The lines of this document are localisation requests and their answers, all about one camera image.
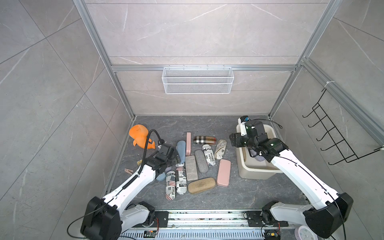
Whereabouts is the light blue fabric case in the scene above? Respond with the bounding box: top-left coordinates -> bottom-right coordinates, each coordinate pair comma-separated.
176,141 -> 187,165

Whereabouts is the beige plastic storage bin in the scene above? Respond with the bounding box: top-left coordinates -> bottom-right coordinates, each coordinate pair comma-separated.
235,123 -> 284,181

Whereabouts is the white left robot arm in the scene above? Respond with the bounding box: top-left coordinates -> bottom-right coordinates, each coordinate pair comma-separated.
78,138 -> 180,240

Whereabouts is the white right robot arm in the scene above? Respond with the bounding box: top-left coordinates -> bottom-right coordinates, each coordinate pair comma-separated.
230,116 -> 354,239

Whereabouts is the map print glasses case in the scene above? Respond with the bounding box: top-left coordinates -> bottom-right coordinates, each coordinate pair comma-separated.
215,139 -> 227,160

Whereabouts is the plaid glasses case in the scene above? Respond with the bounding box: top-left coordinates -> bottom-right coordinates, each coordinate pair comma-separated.
194,136 -> 217,145

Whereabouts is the newspaper flag case left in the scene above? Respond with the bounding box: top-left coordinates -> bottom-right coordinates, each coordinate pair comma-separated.
166,171 -> 176,201

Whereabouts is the newspaper flag case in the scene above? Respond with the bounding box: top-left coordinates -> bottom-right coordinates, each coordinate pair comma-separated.
176,167 -> 187,195
166,171 -> 176,201

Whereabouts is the newspaper flag case right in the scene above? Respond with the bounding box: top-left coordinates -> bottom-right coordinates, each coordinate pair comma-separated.
176,167 -> 187,195

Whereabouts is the pink slim case upright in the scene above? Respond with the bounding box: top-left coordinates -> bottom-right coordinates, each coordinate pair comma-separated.
186,132 -> 192,156

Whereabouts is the stone grey flat case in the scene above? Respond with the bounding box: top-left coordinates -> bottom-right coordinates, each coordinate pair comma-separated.
185,155 -> 199,181

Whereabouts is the newspaper print case centre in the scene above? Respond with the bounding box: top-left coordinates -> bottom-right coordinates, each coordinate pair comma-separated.
202,144 -> 216,167

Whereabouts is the pink flat case right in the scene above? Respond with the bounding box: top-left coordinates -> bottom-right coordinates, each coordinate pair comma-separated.
217,159 -> 232,187

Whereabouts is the orange plush toy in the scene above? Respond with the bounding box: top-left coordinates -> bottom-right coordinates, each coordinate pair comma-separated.
129,125 -> 156,149

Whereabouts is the grey fabric case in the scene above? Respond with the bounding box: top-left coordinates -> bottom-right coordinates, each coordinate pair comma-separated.
194,150 -> 209,173

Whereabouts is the wooden clothespin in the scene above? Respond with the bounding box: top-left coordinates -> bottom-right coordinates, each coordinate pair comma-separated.
124,169 -> 134,175

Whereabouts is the tan fabric case front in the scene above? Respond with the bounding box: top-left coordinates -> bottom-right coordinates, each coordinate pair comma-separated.
188,178 -> 216,194

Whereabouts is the white round clock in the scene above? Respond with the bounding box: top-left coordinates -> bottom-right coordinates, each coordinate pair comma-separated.
295,226 -> 318,240

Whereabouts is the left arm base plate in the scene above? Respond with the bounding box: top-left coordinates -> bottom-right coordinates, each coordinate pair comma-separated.
150,211 -> 169,228

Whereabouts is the white wire mesh basket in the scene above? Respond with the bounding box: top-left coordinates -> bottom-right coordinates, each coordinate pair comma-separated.
162,67 -> 235,95

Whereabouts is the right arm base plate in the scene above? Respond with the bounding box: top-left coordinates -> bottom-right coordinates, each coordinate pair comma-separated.
243,211 -> 289,227

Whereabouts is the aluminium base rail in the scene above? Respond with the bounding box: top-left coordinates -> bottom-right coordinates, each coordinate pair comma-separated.
117,210 -> 301,240

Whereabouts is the black wire hook rack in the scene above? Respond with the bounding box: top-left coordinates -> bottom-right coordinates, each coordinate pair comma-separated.
302,88 -> 384,166

